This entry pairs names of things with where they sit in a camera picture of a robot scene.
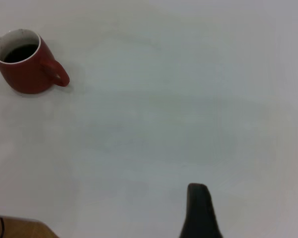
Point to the red ceramic cup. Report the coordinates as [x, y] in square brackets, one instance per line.
[27, 77]

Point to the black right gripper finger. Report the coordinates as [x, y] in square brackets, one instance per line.
[200, 215]

